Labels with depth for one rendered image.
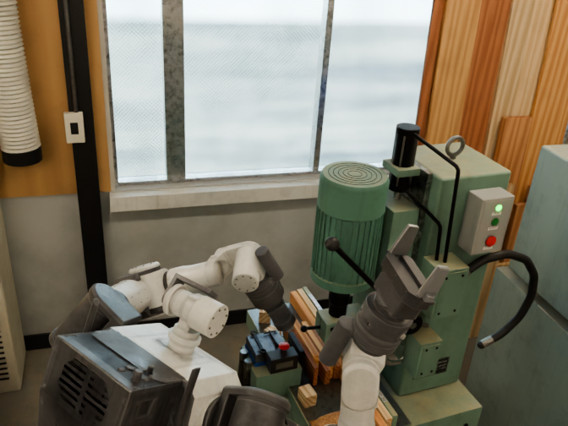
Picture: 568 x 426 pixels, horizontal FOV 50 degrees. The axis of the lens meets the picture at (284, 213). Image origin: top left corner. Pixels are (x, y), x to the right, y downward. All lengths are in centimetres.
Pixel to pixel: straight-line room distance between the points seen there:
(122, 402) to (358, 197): 75
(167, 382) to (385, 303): 38
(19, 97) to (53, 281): 99
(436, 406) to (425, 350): 29
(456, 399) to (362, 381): 91
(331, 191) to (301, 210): 167
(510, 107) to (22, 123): 226
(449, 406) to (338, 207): 76
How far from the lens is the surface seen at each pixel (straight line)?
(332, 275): 158
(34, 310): 325
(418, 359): 171
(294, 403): 172
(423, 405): 192
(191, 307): 114
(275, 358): 167
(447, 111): 307
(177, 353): 116
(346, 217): 148
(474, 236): 160
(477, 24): 304
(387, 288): 102
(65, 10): 257
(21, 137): 263
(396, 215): 156
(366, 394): 111
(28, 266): 311
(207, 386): 110
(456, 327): 186
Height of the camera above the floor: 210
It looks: 27 degrees down
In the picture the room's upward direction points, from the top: 4 degrees clockwise
